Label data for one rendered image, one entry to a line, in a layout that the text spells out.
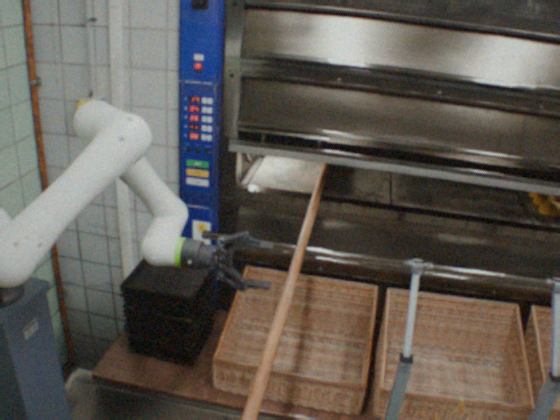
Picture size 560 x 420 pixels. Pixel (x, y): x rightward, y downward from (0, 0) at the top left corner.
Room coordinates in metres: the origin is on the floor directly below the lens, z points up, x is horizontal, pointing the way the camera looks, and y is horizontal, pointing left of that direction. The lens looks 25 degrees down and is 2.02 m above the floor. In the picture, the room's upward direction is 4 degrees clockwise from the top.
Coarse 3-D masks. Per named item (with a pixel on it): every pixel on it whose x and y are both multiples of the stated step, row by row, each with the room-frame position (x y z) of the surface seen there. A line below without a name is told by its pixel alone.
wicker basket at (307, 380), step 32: (320, 288) 1.83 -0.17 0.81; (352, 288) 1.82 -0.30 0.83; (288, 320) 1.81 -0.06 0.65; (320, 320) 1.79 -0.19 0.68; (352, 320) 1.78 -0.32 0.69; (224, 352) 1.56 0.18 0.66; (256, 352) 1.66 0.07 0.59; (288, 352) 1.67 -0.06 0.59; (320, 352) 1.69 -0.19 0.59; (352, 352) 1.70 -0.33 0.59; (224, 384) 1.43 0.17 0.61; (288, 384) 1.39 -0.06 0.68; (320, 384) 1.38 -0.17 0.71; (352, 384) 1.36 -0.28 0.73
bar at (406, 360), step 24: (216, 240) 1.56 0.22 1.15; (240, 240) 1.55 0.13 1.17; (264, 240) 1.54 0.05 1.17; (384, 264) 1.47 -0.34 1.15; (408, 264) 1.46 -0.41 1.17; (432, 264) 1.46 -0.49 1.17; (552, 288) 1.40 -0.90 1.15; (408, 312) 1.37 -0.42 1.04; (552, 312) 1.35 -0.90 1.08; (408, 336) 1.31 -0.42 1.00; (552, 336) 1.29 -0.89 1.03; (408, 360) 1.24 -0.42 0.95; (552, 360) 1.23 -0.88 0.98; (552, 384) 1.16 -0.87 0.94
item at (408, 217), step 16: (240, 192) 1.93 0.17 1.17; (256, 192) 1.92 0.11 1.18; (272, 192) 1.93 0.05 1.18; (288, 192) 1.94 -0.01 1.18; (320, 208) 1.88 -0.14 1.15; (336, 208) 1.87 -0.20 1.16; (352, 208) 1.86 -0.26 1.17; (368, 208) 1.85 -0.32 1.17; (384, 208) 1.85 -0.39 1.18; (400, 208) 1.86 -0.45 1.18; (416, 208) 1.88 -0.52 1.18; (432, 224) 1.82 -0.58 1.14; (448, 224) 1.81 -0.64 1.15; (464, 224) 1.80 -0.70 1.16; (480, 224) 1.79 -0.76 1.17; (496, 224) 1.78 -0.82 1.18; (512, 224) 1.79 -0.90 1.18; (528, 224) 1.80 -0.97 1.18; (544, 240) 1.75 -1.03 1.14
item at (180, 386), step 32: (224, 320) 1.87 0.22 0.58; (256, 320) 1.89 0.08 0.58; (128, 352) 1.60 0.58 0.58; (128, 384) 1.43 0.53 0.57; (160, 384) 1.44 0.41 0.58; (192, 384) 1.45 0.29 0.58; (128, 416) 1.44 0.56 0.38; (160, 416) 1.42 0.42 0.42; (192, 416) 1.40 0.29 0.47; (224, 416) 1.38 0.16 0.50; (288, 416) 1.34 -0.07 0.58; (320, 416) 1.34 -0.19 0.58; (352, 416) 1.35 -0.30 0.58
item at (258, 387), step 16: (320, 176) 2.06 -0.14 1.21; (320, 192) 1.91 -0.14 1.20; (304, 224) 1.62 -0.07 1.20; (304, 240) 1.50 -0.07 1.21; (288, 288) 1.22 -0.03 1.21; (288, 304) 1.16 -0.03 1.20; (272, 336) 1.01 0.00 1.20; (272, 352) 0.96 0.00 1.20; (256, 384) 0.84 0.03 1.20; (256, 400) 0.80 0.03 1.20; (256, 416) 0.76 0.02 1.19
